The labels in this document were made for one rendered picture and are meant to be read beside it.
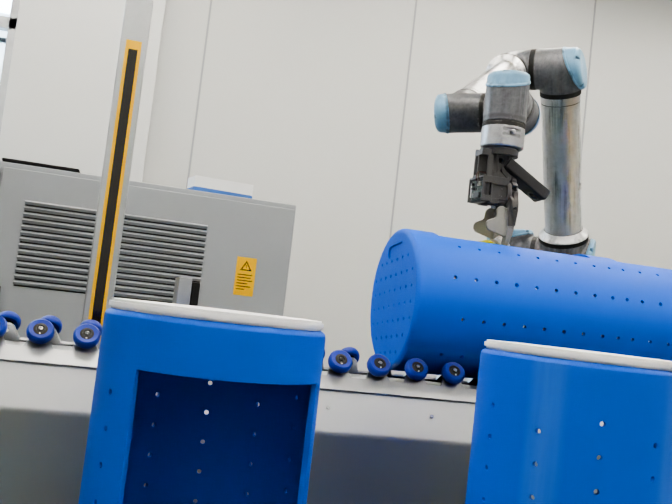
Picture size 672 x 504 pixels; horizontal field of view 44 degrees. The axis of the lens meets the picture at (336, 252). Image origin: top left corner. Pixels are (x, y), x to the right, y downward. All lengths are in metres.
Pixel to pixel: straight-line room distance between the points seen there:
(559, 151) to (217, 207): 1.31
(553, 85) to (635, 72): 3.13
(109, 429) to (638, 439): 0.66
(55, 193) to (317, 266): 1.82
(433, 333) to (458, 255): 0.16
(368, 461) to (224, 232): 1.74
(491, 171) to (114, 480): 1.05
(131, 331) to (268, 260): 2.19
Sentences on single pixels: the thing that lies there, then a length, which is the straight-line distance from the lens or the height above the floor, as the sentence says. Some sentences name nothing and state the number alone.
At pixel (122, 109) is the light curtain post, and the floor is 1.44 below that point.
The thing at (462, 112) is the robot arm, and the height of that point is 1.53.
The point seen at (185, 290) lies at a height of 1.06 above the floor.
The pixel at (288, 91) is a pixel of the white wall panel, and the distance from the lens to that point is 4.59.
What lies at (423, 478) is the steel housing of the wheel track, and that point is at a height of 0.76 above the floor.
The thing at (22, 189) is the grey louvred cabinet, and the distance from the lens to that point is 3.13.
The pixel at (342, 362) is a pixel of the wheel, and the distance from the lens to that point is 1.52.
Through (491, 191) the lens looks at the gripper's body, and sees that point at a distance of 1.72.
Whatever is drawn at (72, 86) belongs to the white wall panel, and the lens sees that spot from 4.18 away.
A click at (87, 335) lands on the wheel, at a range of 1.46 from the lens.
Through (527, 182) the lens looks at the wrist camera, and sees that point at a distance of 1.77.
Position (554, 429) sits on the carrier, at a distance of 1.12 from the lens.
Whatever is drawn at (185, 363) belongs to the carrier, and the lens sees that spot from 0.95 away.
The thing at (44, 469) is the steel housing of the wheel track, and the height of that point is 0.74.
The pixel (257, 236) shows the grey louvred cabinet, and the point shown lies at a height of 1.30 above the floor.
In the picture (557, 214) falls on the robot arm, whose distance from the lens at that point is 2.56.
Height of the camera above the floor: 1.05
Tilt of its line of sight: 4 degrees up
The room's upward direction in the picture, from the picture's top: 7 degrees clockwise
